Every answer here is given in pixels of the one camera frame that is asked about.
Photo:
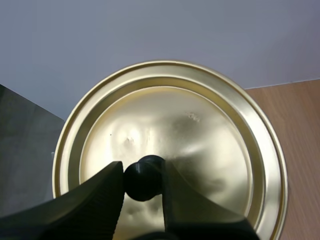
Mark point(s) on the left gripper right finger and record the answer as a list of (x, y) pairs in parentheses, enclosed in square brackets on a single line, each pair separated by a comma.
[(197, 217)]

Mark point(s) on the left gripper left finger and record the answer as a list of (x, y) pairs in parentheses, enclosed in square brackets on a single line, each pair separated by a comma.
[(82, 210)]

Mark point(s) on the gold lid with black knob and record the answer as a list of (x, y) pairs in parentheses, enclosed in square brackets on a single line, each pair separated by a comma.
[(180, 120)]

